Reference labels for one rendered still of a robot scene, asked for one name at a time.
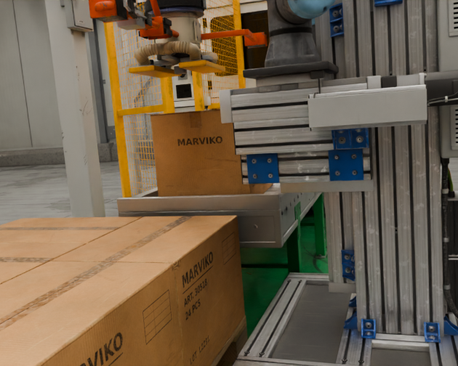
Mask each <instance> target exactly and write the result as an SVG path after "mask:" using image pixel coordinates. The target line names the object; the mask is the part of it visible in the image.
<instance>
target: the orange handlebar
mask: <svg viewBox="0 0 458 366"><path fill-rule="evenodd" d="M94 8H95V10H96V11H97V12H100V11H103V10H112V9H113V8H114V3H113V2H112V1H101V2H98V3H96V4H95V7H94ZM154 20H155V19H154V18H152V26H149V25H146V24H145V28H141V29H135V30H138V31H139V30H144V31H146V30H147V29H152V28H155V29H159V28H160V25H159V23H158V22H155V21H154ZM171 31H172V34H173V37H175V38H177V37H178V36H179V33H178V32H177V31H175V30H172V29H171ZM234 36H245V37H247V38H248V39H249V40H251V41H252V42H255V41H257V37H256V36H255V35H254V34H253V33H252V32H251V31H250V30H249V29H241V30H228V31H221V32H215V33H202V34H201V40H207V39H214V38H227V37H234Z"/></svg>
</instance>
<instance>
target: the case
mask: <svg viewBox="0 0 458 366"><path fill-rule="evenodd" d="M150 122H151V129H152V137H153V151H154V158H155V166H156V180H157V188H158V196H159V197H163V196H190V195H243V194H264V193H265V192H266V191H267V190H268V189H269V188H270V187H271V186H272V185H273V184H274V183H273V184H242V176H241V158H240V155H236V154H235V145H234V135H233V123H222V122H221V113H220V109H216V110H199V111H190V112H181V113H163V114H154V115H150Z"/></svg>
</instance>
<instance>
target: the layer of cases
mask: <svg viewBox="0 0 458 366"><path fill-rule="evenodd" d="M244 315H245V310H244V292H243V282H242V272H241V254H240V245H239V235H238V217H237V216H144V217H142V216H129V217H75V218H22V219H18V220H15V221H11V222H9V223H6V224H2V225H0V366H210V365H211V364H212V363H213V361H214V359H215V358H216V357H217V355H218V354H219V353H220V351H221V349H222V348H223V346H224V345H225V343H226V342H227V340H228V339H229V337H230V336H231V335H232V333H233V331H234V330H235V329H236V327H237V326H238V324H239V323H240V321H241V320H242V319H243V317H244Z"/></svg>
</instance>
